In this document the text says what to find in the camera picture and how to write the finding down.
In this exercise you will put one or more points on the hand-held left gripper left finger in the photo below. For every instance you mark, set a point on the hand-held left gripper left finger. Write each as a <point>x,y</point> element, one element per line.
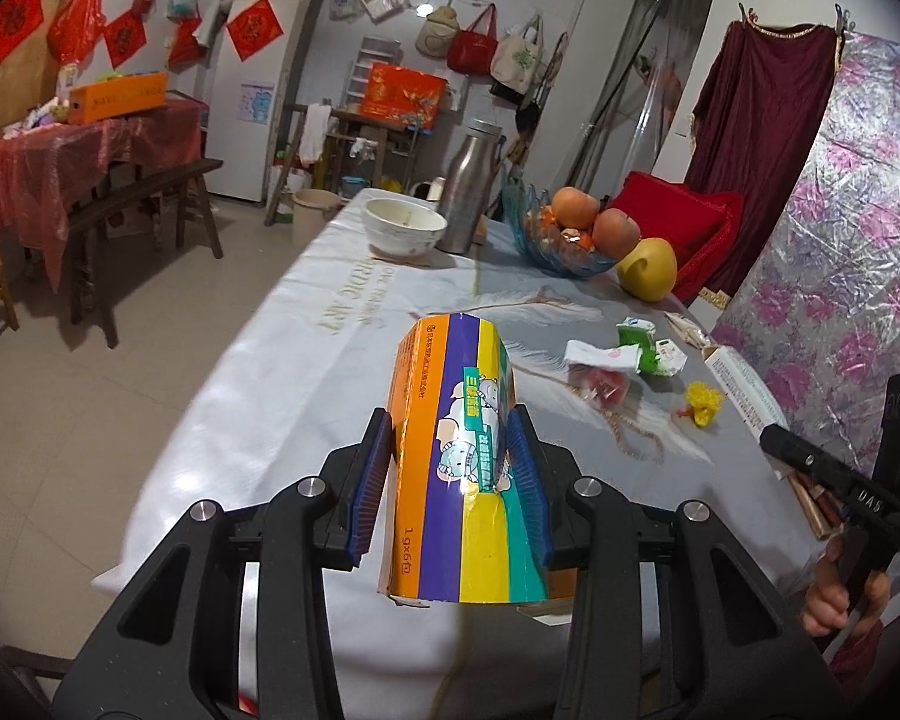
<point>367,495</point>

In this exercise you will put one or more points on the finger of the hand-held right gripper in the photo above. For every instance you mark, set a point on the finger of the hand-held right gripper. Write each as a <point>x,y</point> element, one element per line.
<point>799,457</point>

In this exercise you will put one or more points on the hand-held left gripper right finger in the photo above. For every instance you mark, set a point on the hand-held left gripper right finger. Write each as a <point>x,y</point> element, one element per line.
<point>529,480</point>

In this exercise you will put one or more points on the orange purple yellow carton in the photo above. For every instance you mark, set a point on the orange purple yellow carton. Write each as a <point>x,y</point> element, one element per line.
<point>450,465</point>

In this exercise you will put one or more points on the person's right hand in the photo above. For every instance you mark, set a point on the person's right hand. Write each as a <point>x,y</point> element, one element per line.
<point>825,604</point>

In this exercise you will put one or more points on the brown stick packets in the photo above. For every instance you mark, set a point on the brown stick packets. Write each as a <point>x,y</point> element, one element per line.
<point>814,502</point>

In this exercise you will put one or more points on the white medicine box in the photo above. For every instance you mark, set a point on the white medicine box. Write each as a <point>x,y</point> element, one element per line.
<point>742,390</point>

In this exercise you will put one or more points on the yellow small toy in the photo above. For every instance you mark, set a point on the yellow small toy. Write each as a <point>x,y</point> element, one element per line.
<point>701,403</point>

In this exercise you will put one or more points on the clear red candy wrapper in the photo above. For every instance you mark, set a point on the clear red candy wrapper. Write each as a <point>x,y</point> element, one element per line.
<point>600,386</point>

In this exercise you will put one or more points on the crumpled white wrapper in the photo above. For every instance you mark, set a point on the crumpled white wrapper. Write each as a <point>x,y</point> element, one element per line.
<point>592,354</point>

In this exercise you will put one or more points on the green white drink carton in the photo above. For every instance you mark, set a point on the green white drink carton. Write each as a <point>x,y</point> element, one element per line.
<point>667,358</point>
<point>634,330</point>

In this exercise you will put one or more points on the beige sachet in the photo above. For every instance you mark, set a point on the beige sachet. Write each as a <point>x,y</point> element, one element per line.
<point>690,328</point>

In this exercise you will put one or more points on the blue glass fruit bowl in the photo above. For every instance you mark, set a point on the blue glass fruit bowl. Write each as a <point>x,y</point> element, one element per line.
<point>562,259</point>

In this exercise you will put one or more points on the floral plastic sheet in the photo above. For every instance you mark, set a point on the floral plastic sheet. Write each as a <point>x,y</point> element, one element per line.
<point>855,240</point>

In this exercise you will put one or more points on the yellow pomelo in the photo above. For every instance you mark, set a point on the yellow pomelo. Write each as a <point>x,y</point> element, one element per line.
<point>647,270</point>

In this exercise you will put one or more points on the white ceramic bowl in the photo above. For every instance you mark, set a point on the white ceramic bowl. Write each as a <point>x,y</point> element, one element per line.
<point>401,229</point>

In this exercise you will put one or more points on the red cushion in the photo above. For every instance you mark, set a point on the red cushion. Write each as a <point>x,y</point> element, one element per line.
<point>675,217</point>

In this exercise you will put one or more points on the beige plastic bucket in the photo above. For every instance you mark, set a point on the beige plastic bucket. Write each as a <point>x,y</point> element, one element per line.
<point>315,214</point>

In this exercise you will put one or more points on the steel thermos flask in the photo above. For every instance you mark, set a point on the steel thermos flask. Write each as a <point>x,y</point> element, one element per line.
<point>465,187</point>

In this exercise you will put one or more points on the small steel cup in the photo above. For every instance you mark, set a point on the small steel cup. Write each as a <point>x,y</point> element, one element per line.
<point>439,189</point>

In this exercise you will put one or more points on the maroon curtain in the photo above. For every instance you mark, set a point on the maroon curtain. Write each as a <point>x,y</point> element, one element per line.
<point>765,127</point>

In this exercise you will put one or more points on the wooden rack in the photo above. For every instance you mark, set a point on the wooden rack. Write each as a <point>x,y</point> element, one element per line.
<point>285,165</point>

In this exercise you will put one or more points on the metal shelf table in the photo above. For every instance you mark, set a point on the metal shelf table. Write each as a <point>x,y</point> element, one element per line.
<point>367,150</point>

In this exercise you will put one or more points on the white towel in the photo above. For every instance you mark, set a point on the white towel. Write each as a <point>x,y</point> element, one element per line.
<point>315,135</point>

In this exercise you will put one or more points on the white refrigerator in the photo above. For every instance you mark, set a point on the white refrigerator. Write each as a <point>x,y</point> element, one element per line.
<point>270,142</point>

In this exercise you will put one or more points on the dark wooden bench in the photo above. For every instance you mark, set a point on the dark wooden bench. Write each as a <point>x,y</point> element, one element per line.
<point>142,187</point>

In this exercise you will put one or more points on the clear plastic curtain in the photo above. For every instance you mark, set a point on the clear plastic curtain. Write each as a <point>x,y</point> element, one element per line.
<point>637,90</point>

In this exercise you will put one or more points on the red gift box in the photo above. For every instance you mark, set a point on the red gift box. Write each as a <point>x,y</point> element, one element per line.
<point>405,94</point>

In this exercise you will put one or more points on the blue sticker sheet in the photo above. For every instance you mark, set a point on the blue sticker sheet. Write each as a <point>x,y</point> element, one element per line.
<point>257,103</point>

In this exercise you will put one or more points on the cream tote bag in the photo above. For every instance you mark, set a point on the cream tote bag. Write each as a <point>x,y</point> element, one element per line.
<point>517,64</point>

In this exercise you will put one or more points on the clear plastic drawer unit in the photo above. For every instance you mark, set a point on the clear plastic drawer unit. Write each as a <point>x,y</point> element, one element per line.
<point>375,67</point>

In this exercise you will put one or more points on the red tote bag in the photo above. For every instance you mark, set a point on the red tote bag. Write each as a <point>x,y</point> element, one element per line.
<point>472,49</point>

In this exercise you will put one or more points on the table with red plastic cloth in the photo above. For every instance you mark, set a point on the table with red plastic cloth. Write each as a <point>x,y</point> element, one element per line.
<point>82,157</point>

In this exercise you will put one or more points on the beige hanging bag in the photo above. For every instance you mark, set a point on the beige hanging bag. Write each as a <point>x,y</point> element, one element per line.
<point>436,34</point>

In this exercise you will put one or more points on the long orange box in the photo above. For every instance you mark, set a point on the long orange box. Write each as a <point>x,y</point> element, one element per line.
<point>120,99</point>

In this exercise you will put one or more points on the red paper square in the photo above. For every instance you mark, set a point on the red paper square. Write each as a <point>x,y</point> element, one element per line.
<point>255,30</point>
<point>15,19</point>
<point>126,39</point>

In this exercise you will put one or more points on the brown wooden board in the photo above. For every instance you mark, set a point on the brown wooden board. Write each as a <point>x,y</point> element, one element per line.
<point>0,97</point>

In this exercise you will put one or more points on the red plastic bag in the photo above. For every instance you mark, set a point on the red plastic bag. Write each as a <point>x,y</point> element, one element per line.
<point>79,15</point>

